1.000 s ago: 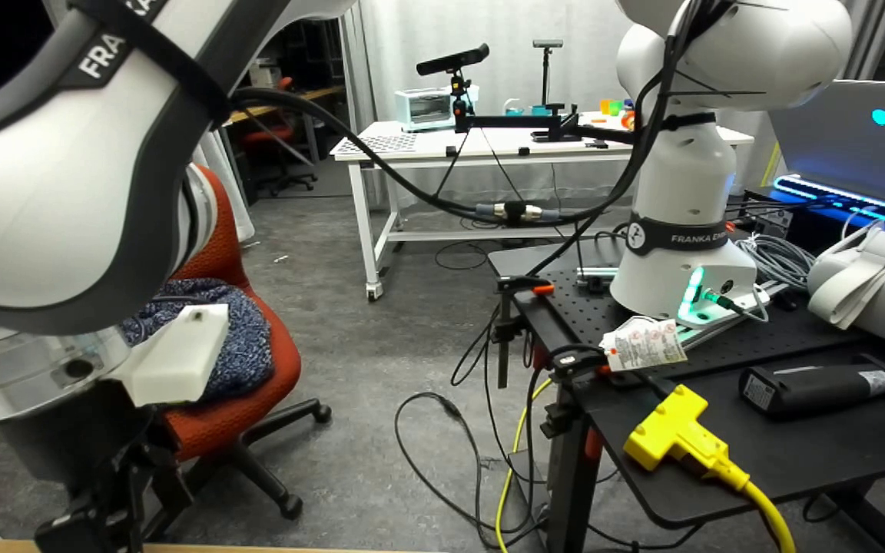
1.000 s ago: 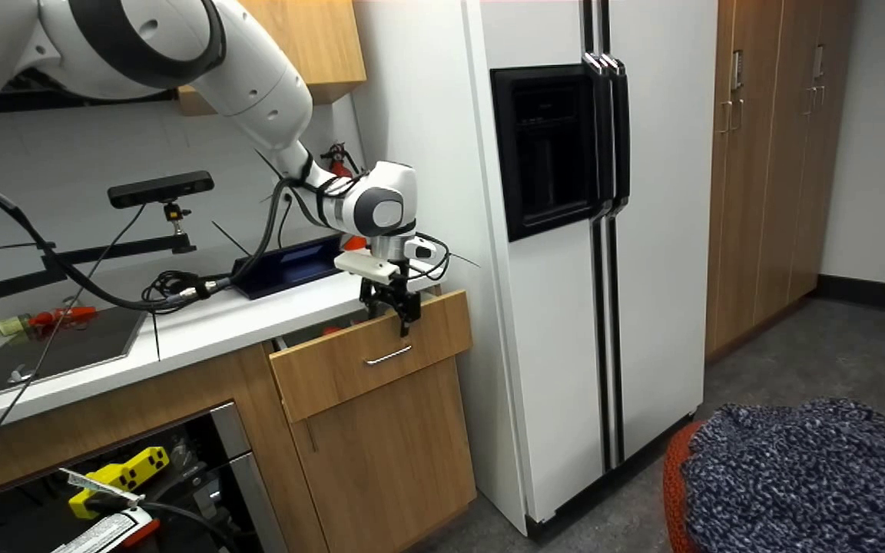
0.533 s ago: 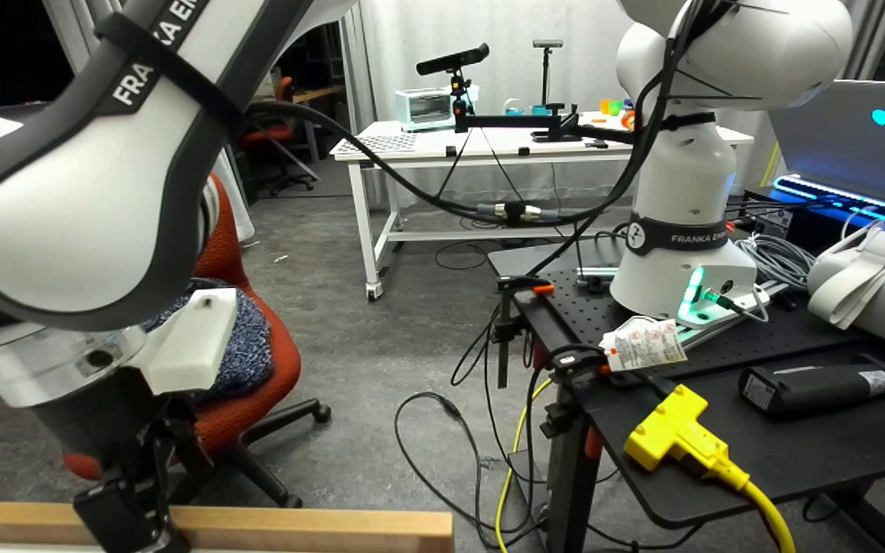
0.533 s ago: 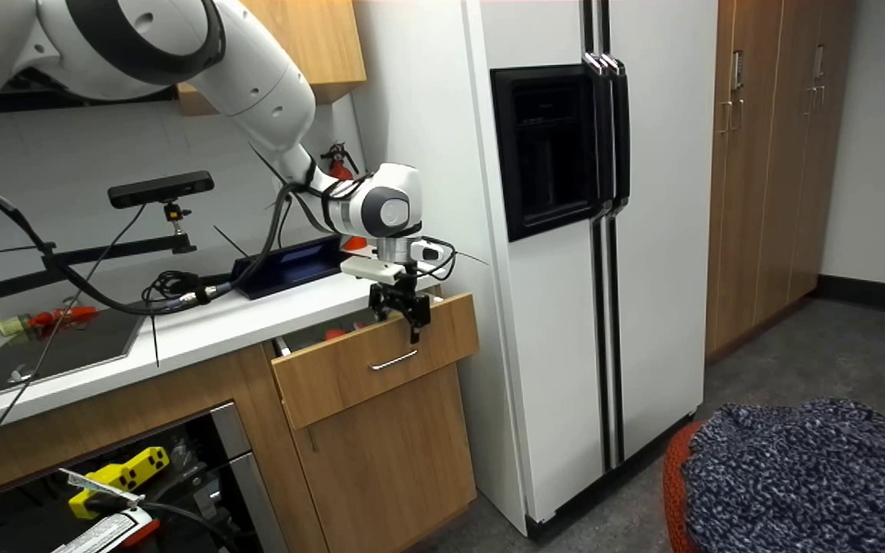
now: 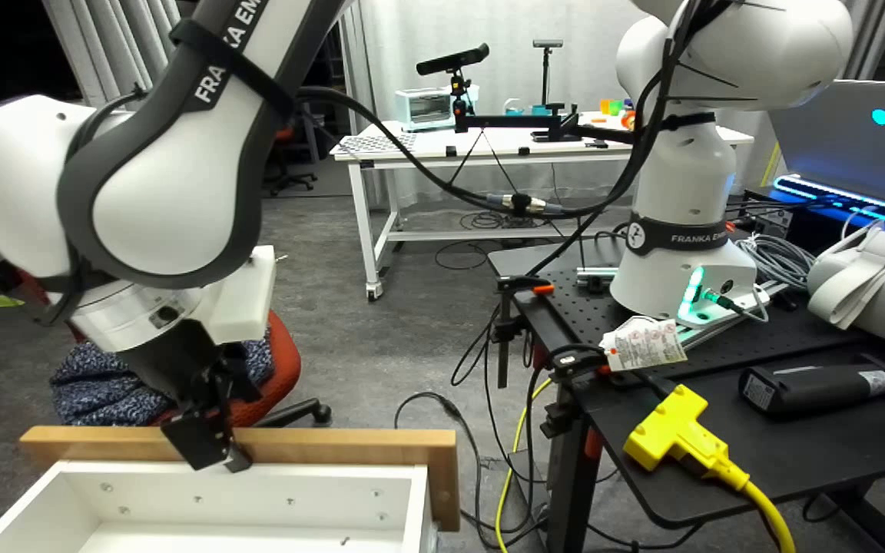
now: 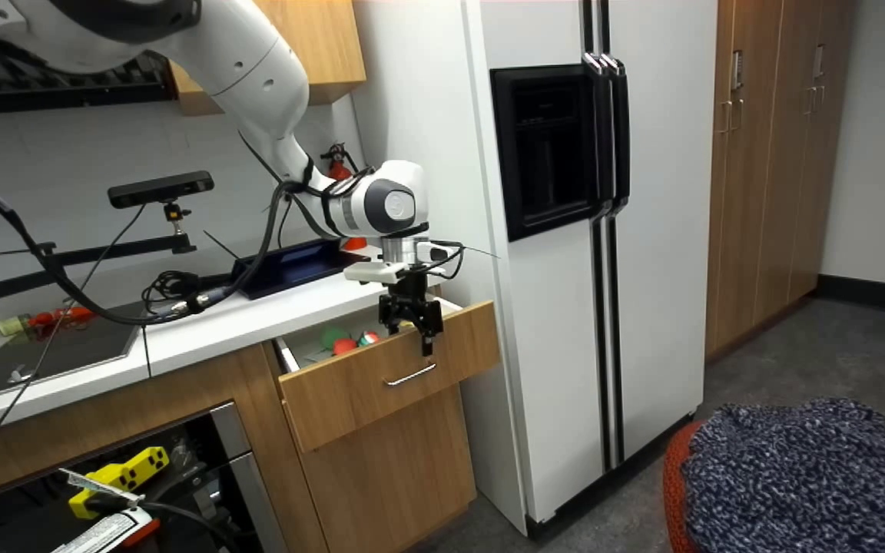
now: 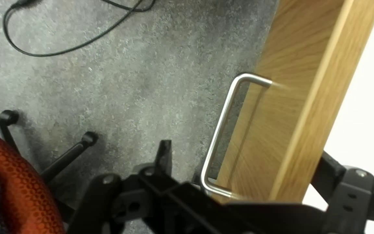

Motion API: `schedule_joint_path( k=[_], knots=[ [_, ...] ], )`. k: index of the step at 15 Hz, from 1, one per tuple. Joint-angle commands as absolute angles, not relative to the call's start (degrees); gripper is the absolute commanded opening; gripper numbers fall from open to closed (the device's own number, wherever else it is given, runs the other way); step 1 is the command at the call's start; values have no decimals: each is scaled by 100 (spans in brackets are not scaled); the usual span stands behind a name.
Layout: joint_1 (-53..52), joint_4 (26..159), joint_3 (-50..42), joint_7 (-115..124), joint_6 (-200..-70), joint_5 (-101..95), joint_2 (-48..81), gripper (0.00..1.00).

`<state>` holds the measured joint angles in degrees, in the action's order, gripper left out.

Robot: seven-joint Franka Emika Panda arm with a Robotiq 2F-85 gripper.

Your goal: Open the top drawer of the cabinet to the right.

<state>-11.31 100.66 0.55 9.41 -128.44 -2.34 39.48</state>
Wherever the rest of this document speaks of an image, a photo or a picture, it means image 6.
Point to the red fire extinguisher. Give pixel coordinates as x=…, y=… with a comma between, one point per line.
x=335, y=160

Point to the yellow triple outlet plug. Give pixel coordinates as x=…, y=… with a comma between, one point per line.
x=120, y=476

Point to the tall wooden cabinet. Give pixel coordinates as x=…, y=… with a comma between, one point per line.
x=768, y=203

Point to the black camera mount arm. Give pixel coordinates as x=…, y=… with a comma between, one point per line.
x=105, y=253

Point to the grey metal panel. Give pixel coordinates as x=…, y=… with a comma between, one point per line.
x=247, y=481

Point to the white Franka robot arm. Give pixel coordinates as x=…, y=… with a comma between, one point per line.
x=247, y=70

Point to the black flat plate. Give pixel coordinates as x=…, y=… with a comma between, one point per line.
x=63, y=347

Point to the black range hood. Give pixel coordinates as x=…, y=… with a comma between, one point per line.
x=53, y=87

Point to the wooden base cabinet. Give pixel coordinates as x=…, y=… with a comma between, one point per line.
x=153, y=394

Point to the white two-door refrigerator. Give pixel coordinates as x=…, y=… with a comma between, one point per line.
x=555, y=347

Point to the blue speckled round seat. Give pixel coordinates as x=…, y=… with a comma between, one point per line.
x=799, y=481

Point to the black stereo camera bar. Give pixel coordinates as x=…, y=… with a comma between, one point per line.
x=162, y=189

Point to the red and green tool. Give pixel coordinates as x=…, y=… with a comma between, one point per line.
x=53, y=321

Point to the wooden wall cabinet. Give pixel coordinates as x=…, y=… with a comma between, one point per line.
x=335, y=41

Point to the black fridge dispenser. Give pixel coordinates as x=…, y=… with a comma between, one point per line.
x=545, y=154

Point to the wooden cabinet door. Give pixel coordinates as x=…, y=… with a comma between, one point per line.
x=391, y=493

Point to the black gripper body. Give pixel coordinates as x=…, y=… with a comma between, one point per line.
x=412, y=293

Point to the wooden cabinet drawer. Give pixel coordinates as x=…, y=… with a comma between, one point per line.
x=340, y=401

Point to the green watermelon slice plush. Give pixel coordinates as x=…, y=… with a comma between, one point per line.
x=335, y=336

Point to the dark blue tray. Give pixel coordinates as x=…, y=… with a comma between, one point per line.
x=304, y=265

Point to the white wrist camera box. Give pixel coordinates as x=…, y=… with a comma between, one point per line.
x=369, y=270

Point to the white and red packet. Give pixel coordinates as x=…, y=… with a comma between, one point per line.
x=109, y=533

